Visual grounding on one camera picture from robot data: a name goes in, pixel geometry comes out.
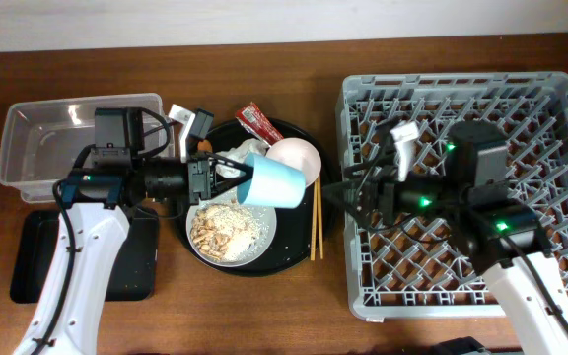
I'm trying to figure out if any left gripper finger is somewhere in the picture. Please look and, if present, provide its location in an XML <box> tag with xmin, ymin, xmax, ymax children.
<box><xmin>209</xmin><ymin>175</ymin><xmax>251</xmax><ymax>199</ymax></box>
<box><xmin>206</xmin><ymin>152</ymin><xmax>253</xmax><ymax>178</ymax></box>

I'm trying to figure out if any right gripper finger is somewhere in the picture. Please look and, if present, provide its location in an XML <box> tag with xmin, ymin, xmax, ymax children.
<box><xmin>322</xmin><ymin>189</ymin><xmax>376</xmax><ymax>230</ymax></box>
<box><xmin>321</xmin><ymin>165</ymin><xmax>388</xmax><ymax>197</ymax></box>

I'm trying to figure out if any white tissue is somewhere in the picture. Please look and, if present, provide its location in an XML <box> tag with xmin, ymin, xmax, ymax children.
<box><xmin>216</xmin><ymin>138</ymin><xmax>270</xmax><ymax>178</ymax></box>

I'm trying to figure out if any light blue plastic cup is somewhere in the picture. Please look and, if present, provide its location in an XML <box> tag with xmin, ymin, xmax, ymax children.
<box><xmin>237</xmin><ymin>153</ymin><xmax>306</xmax><ymax>209</ymax></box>

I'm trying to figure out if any wooden chopstick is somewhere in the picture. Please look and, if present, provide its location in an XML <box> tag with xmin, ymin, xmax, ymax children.
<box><xmin>316</xmin><ymin>175</ymin><xmax>324</xmax><ymax>259</ymax></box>
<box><xmin>310</xmin><ymin>179</ymin><xmax>318</xmax><ymax>261</ymax></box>

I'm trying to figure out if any pink bowl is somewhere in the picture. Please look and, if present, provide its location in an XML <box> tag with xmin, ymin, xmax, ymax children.
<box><xmin>266</xmin><ymin>138</ymin><xmax>322</xmax><ymax>187</ymax></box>

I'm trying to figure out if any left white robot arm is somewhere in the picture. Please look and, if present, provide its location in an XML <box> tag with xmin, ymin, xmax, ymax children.
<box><xmin>15</xmin><ymin>107</ymin><xmax>254</xmax><ymax>354</ymax></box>

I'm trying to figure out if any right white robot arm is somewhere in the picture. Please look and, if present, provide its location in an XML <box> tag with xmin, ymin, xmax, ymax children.
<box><xmin>321</xmin><ymin>121</ymin><xmax>568</xmax><ymax>354</ymax></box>

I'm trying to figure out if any grey dishwasher rack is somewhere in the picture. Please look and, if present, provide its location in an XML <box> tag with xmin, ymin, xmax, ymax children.
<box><xmin>335</xmin><ymin>72</ymin><xmax>568</xmax><ymax>322</ymax></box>

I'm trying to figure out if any orange carrot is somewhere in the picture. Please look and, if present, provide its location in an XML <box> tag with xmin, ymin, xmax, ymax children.
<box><xmin>197</xmin><ymin>140</ymin><xmax>213</xmax><ymax>153</ymax></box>

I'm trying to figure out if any white plate with food scraps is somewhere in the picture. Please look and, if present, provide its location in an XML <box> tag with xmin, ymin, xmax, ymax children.
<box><xmin>185</xmin><ymin>196</ymin><xmax>277</xmax><ymax>268</ymax></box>

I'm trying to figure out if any red snack wrapper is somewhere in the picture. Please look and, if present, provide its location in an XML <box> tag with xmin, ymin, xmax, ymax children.
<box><xmin>235</xmin><ymin>102</ymin><xmax>283</xmax><ymax>146</ymax></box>

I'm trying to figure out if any round black tray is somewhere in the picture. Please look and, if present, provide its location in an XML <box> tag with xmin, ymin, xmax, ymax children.
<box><xmin>172</xmin><ymin>117</ymin><xmax>338</xmax><ymax>277</ymax></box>

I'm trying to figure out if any black rectangular tray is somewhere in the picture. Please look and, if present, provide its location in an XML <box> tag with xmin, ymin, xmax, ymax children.
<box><xmin>10</xmin><ymin>208</ymin><xmax>160</xmax><ymax>304</ymax></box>

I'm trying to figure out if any clear plastic bin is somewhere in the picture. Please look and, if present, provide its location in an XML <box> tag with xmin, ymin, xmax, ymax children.
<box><xmin>0</xmin><ymin>93</ymin><xmax>163</xmax><ymax>204</ymax></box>

